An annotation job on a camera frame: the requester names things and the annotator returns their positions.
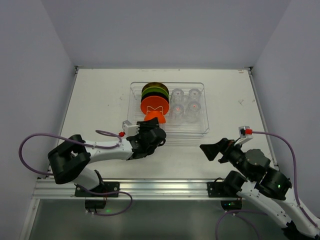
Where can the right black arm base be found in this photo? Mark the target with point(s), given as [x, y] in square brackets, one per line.
[217, 189]

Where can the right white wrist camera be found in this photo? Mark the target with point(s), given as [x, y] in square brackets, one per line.
[245, 135]

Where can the clear glass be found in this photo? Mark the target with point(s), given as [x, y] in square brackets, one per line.
[177, 96]
[193, 111]
[194, 94]
[176, 113]

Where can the clear plastic rack tray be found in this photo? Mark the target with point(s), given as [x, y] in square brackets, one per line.
[186, 129]

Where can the orange bowl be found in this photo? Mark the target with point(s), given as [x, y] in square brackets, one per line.
[155, 114]

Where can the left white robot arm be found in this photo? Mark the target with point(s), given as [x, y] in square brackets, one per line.
[69, 160]

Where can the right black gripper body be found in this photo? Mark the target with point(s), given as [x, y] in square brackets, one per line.
[225, 150]

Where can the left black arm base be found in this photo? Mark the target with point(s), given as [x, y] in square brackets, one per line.
[97, 193]

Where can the olive brown plate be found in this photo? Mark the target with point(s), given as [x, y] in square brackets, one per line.
[155, 84]

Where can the aluminium mounting rail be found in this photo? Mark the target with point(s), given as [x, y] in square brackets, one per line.
[139, 189]

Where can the orange plate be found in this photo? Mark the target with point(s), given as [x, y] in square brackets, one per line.
[154, 101]

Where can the green plate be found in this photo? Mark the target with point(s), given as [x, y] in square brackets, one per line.
[154, 89]

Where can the clear glass front right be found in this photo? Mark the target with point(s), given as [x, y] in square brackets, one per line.
[193, 111]

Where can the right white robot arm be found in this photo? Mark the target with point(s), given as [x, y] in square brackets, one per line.
[265, 187]

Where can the clear glass back left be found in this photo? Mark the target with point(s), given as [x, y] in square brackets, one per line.
[177, 96]

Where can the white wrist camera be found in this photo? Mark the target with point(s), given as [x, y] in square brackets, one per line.
[245, 135]
[130, 129]

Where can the clear glass front left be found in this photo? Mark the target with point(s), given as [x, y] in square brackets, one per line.
[176, 113]

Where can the black plate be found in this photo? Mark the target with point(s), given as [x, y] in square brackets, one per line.
[154, 94]

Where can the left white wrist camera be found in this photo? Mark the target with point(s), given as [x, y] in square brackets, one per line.
[130, 129]

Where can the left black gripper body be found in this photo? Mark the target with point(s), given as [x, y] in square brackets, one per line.
[152, 128]

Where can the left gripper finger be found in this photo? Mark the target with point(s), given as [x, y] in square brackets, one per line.
[151, 125]
[140, 123]

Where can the clear glass back right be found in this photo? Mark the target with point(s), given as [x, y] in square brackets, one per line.
[194, 94]

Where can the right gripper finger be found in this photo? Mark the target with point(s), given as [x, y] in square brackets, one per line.
[211, 154]
[215, 148]

